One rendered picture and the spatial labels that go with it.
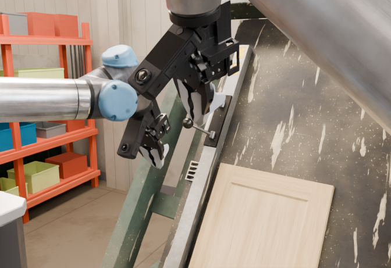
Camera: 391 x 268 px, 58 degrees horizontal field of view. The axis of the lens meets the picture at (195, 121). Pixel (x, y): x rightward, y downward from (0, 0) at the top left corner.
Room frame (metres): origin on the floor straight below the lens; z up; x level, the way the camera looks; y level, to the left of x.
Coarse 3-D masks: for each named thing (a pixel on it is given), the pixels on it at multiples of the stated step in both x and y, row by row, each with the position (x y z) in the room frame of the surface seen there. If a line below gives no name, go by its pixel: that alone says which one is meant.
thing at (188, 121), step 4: (184, 120) 1.16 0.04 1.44; (188, 120) 1.16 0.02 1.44; (192, 120) 1.17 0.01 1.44; (184, 124) 1.16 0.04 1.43; (188, 124) 1.15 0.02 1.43; (192, 124) 1.16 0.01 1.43; (188, 128) 1.17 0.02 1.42; (196, 128) 1.18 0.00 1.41; (200, 128) 1.19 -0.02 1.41; (204, 132) 1.19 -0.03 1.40; (208, 132) 1.20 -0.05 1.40; (212, 132) 1.20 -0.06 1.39; (212, 136) 1.19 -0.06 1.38
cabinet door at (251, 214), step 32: (224, 192) 1.09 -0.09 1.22; (256, 192) 1.05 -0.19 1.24; (288, 192) 1.00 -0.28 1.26; (320, 192) 0.96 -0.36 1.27; (224, 224) 1.03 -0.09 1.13; (256, 224) 0.99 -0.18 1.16; (288, 224) 0.95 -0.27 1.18; (320, 224) 0.91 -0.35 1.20; (192, 256) 1.02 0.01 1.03; (224, 256) 0.98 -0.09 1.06; (256, 256) 0.94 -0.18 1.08; (288, 256) 0.90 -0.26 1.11
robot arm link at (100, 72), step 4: (100, 68) 0.80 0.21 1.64; (92, 72) 0.79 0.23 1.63; (96, 72) 0.79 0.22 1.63; (100, 72) 0.79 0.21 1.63; (104, 72) 0.79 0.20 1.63; (84, 76) 0.78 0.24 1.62; (88, 76) 0.77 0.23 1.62; (92, 76) 0.77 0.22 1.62; (96, 76) 0.78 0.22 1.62; (100, 76) 0.78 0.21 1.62; (104, 76) 0.78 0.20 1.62; (108, 76) 0.78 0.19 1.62
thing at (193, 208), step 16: (240, 80) 1.32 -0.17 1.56; (224, 128) 1.23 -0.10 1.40; (208, 160) 1.17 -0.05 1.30; (208, 176) 1.14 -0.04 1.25; (192, 192) 1.12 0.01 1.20; (192, 208) 1.09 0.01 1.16; (192, 224) 1.06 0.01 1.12; (176, 240) 1.05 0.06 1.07; (192, 240) 1.06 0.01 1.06; (176, 256) 1.02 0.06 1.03
